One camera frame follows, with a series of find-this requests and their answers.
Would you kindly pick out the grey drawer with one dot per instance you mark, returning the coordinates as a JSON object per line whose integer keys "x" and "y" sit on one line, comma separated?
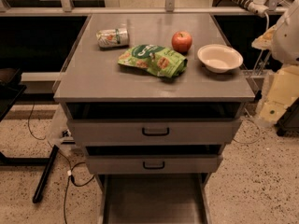
{"x": 177, "y": 159}
{"x": 154, "y": 199}
{"x": 153, "y": 123}

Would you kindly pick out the red apple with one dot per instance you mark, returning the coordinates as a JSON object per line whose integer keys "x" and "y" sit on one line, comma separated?
{"x": 181, "y": 41}

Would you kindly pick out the white spiral hose fixture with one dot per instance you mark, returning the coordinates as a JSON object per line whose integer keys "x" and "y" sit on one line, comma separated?
{"x": 257, "y": 7}

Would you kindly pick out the crushed soda can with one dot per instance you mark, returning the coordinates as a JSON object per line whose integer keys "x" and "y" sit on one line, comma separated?
{"x": 112, "y": 38}

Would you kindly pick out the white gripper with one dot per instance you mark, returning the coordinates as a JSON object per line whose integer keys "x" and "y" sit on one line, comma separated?
{"x": 287, "y": 39}

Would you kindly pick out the top grey drawer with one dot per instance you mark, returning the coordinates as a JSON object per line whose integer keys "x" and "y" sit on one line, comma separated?
{"x": 153, "y": 123}

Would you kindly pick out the white bowl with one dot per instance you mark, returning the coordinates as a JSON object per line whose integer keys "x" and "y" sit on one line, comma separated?
{"x": 219, "y": 58}

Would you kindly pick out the bottom grey drawer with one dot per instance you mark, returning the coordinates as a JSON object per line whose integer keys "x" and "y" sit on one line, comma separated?
{"x": 154, "y": 199}

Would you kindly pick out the green rice chip bag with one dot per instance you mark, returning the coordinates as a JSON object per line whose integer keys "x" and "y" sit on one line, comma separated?
{"x": 156, "y": 60}

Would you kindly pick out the black table leg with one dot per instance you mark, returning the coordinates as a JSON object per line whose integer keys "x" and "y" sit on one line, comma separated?
{"x": 37, "y": 198}

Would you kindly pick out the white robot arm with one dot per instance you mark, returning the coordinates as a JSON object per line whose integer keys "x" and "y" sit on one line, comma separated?
{"x": 282, "y": 39}

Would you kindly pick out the grey drawer cabinet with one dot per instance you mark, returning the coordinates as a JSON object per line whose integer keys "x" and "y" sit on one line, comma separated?
{"x": 94, "y": 75}

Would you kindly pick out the middle grey drawer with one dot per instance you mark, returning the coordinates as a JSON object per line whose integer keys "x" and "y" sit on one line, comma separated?
{"x": 177, "y": 159}

